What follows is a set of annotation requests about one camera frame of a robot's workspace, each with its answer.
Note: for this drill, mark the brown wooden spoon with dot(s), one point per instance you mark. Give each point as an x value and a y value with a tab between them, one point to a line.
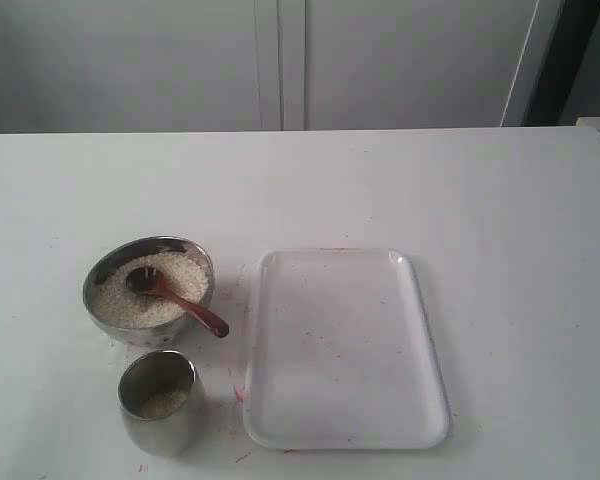
148	281

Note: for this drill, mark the steel bowl of rice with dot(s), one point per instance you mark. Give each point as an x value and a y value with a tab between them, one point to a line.
146	320

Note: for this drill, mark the small steel cup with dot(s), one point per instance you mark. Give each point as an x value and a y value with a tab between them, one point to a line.
160	396

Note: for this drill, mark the white plastic tray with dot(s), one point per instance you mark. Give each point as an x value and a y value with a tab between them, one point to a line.
339	354

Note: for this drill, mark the white cabinet doors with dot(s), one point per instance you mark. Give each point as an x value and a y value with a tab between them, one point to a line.
153	66

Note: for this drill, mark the dark vertical post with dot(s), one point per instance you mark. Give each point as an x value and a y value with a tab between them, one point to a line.
562	60

